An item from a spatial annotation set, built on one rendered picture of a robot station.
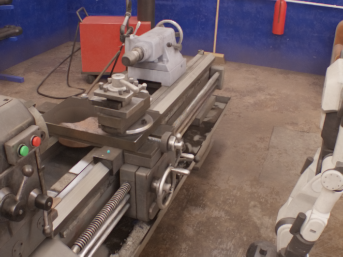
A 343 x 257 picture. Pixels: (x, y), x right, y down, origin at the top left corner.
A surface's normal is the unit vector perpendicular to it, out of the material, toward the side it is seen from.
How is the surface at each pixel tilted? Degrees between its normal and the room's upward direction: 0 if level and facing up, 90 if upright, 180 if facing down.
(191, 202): 0
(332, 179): 90
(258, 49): 90
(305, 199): 115
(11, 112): 45
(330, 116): 98
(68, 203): 36
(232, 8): 90
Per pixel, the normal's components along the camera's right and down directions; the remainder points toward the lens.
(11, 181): 0.94, 0.18
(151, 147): 0.03, -0.90
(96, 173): 0.57, -0.63
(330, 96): -0.91, 0.07
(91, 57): 0.00, 0.44
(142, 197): -0.34, 0.41
